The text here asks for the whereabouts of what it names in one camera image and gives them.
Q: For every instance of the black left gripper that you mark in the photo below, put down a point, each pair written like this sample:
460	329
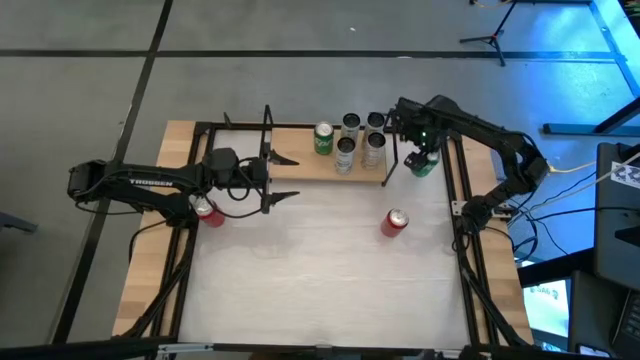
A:
257	172

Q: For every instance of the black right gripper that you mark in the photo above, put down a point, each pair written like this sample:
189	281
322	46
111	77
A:
417	127

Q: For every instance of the green Sprite can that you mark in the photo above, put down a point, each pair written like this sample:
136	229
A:
425	170
323	145

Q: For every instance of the Celsius can orange print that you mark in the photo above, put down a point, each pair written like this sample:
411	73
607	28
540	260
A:
372	157

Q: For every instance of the Celsius can yellow print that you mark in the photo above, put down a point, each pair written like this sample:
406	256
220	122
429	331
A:
375	121

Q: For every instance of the Celsius can blue print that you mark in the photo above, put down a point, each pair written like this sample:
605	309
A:
344	162

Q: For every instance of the red Coca-Cola can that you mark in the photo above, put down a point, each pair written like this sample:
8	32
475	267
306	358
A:
392	226
212	217

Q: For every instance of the tall silver Celsius can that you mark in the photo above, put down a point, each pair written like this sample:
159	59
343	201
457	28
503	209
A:
351	121

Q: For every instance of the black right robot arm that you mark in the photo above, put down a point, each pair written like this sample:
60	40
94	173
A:
490	132

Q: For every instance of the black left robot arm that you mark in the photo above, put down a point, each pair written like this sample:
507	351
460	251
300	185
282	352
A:
150	182

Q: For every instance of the black tripod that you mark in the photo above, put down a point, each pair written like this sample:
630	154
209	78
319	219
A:
495	40

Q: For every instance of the black desk foot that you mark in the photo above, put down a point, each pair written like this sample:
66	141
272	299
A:
575	129

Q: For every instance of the black desk top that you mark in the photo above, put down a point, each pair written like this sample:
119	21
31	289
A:
555	267

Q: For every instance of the lit computer screen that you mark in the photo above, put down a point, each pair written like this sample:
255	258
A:
547	310

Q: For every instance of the white marker label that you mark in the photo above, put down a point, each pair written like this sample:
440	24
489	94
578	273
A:
627	175

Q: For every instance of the dark grey equipment case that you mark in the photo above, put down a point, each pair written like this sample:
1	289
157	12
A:
615	235

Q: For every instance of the black keyboard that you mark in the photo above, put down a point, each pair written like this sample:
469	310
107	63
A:
631	320

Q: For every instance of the grey chair leg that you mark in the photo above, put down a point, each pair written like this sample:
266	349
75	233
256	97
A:
15	222

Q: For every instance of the black metal shelf end frame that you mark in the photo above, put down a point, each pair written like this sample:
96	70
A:
267	110
392	114

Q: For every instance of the black metal table frame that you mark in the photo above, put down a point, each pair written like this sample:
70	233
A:
245	126

